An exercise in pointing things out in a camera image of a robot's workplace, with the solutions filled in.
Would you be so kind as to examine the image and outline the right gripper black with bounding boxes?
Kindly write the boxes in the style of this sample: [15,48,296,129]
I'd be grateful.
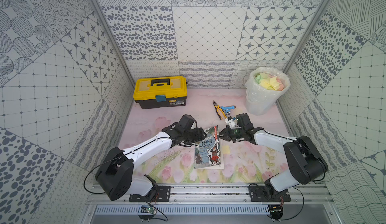
[216,125,244,143]

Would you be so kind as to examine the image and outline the illustrated story book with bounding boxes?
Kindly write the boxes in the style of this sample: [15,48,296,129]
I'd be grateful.
[194,125,224,170]

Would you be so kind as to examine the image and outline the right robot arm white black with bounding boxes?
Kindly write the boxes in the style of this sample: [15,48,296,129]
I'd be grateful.
[218,113,328,198]

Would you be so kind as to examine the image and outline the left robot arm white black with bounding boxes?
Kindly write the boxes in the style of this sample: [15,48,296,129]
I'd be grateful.
[95,114,207,202]

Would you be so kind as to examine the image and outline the yellow sticky note lower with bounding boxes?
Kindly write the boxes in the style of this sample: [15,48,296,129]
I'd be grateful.
[221,146,230,154]

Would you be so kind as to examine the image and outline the pile of discarded sticky notes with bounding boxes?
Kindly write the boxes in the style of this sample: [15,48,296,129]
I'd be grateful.
[254,73,284,91]

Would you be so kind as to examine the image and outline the yellow black pliers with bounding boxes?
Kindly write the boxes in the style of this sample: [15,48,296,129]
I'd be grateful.
[213,100,227,120]

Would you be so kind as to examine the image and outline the yellow black toolbox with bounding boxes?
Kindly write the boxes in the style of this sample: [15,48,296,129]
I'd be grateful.
[133,76,188,109]

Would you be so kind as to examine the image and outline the white bin with plastic bag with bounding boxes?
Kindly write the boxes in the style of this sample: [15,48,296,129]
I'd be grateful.
[245,67,291,115]

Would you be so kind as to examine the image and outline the left controller board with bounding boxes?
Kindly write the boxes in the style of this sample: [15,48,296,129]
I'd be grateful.
[138,206,157,221]

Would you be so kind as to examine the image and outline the controller board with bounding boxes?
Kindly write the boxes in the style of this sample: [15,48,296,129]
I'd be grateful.
[138,206,157,221]
[267,205,283,221]

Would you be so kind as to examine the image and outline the right controller board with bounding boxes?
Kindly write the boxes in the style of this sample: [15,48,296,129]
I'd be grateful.
[267,205,283,221]

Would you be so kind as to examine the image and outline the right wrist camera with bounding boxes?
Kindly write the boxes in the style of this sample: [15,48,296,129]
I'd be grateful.
[225,116,238,128]

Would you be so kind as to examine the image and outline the blue handled tool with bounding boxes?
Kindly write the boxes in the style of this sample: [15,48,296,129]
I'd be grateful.
[220,105,236,115]

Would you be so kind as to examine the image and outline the aluminium mounting rail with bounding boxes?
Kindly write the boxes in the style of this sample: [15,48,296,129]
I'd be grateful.
[85,183,334,206]

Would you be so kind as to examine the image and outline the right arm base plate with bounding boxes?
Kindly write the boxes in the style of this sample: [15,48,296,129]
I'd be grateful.
[248,183,291,202]

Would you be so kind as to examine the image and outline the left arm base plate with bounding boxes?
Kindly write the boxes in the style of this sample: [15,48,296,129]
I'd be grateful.
[129,186,171,202]

